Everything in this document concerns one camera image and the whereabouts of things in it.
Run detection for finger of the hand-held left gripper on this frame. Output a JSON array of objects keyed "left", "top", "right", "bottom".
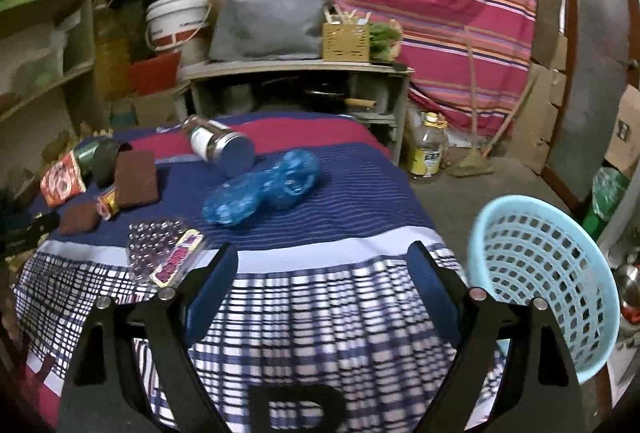
[{"left": 0, "top": 212, "right": 58, "bottom": 259}]

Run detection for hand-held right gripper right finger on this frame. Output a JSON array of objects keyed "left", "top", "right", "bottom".
[{"left": 406, "top": 240, "right": 583, "bottom": 433}]

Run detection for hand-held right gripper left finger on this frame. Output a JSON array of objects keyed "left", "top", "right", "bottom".
[{"left": 57, "top": 242, "right": 240, "bottom": 433}]

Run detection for small brown scouring pad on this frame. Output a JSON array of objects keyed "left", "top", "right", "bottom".
[{"left": 59, "top": 202, "right": 98, "bottom": 235}]

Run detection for red snack packet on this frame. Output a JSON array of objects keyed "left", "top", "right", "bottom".
[{"left": 40, "top": 152, "right": 87, "bottom": 208}]

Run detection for red yellow candy wrapper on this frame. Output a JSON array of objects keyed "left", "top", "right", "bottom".
[{"left": 97, "top": 187, "right": 122, "bottom": 220}]

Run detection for light blue plastic basket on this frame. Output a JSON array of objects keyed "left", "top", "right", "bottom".
[{"left": 469, "top": 195, "right": 621, "bottom": 385}]

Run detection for blue plastic bag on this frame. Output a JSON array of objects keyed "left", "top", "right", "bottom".
[{"left": 202, "top": 149, "right": 321, "bottom": 228}]

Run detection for clear plastic blister pack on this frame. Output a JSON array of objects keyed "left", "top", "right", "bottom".
[{"left": 125, "top": 220, "right": 205, "bottom": 288}]

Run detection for dark jar with green label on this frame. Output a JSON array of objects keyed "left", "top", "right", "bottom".
[{"left": 74, "top": 138, "right": 133, "bottom": 188}]

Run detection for broom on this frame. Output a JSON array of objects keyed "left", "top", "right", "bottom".
[{"left": 447, "top": 27, "right": 538, "bottom": 178}]

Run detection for small yellow label bottle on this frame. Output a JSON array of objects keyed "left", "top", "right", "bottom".
[{"left": 410, "top": 112, "right": 448, "bottom": 178}]

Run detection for clear jar with metal lid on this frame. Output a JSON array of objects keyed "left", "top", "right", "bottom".
[{"left": 182, "top": 115, "right": 256, "bottom": 176}]

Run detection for wooden shelf unit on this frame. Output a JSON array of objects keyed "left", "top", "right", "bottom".
[{"left": 0, "top": 0, "right": 108, "bottom": 194}]

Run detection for brown cardboard box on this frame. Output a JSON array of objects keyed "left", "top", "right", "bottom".
[{"left": 111, "top": 93, "right": 193, "bottom": 128}]

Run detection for shiny steel pot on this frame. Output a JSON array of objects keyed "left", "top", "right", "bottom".
[{"left": 612, "top": 258, "right": 640, "bottom": 314}]

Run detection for green plastic bag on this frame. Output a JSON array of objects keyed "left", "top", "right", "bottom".
[{"left": 582, "top": 167, "right": 631, "bottom": 241}]

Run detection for large cooking oil bottle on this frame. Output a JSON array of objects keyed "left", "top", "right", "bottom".
[{"left": 92, "top": 0, "right": 131, "bottom": 101}]

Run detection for red woven plastic basket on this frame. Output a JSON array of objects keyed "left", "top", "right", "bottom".
[{"left": 127, "top": 52, "right": 182, "bottom": 98}]

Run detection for cardboard sheets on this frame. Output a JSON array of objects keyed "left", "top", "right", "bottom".
[{"left": 510, "top": 33, "right": 568, "bottom": 174}]

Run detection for low wooden cabinet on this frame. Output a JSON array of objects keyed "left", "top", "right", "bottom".
[{"left": 179, "top": 60, "right": 416, "bottom": 166}]

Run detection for printed cardboard box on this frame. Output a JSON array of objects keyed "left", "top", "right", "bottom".
[{"left": 602, "top": 85, "right": 640, "bottom": 178}]

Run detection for white plastic bucket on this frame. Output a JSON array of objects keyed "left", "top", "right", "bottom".
[{"left": 145, "top": 0, "right": 212, "bottom": 54}]

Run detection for green leafy bundle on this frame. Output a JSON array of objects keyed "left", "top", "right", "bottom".
[{"left": 369, "top": 20, "right": 403, "bottom": 62}]

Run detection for yellow utensil holder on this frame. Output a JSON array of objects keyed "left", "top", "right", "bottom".
[{"left": 322, "top": 5, "right": 371, "bottom": 62}]

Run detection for grey metal door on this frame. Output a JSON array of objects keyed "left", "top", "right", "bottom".
[{"left": 545, "top": 0, "right": 631, "bottom": 214}]

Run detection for grey cushion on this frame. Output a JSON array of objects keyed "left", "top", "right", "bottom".
[{"left": 209, "top": 0, "right": 331, "bottom": 62}]

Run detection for pan with wooden handle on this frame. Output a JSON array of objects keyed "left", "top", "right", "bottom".
[{"left": 302, "top": 85, "right": 376, "bottom": 111}]

